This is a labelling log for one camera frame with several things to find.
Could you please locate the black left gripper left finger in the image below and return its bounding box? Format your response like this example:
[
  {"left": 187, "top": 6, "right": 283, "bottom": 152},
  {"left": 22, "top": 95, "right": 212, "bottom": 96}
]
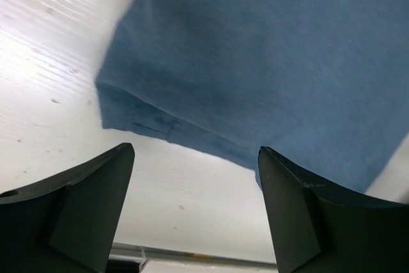
[{"left": 1, "top": 143, "right": 135, "bottom": 272}]

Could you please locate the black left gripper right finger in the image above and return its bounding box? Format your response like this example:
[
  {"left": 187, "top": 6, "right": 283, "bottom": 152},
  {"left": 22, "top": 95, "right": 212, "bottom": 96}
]
[{"left": 258, "top": 147, "right": 408, "bottom": 272}]

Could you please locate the blue pillowcase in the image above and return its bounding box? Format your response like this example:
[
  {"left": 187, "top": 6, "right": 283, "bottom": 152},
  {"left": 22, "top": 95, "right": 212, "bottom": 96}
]
[{"left": 95, "top": 0, "right": 408, "bottom": 192}]

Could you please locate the aluminium frame rail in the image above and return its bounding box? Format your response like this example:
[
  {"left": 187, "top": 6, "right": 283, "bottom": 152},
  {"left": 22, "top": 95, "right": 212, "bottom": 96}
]
[{"left": 105, "top": 243, "right": 278, "bottom": 273}]

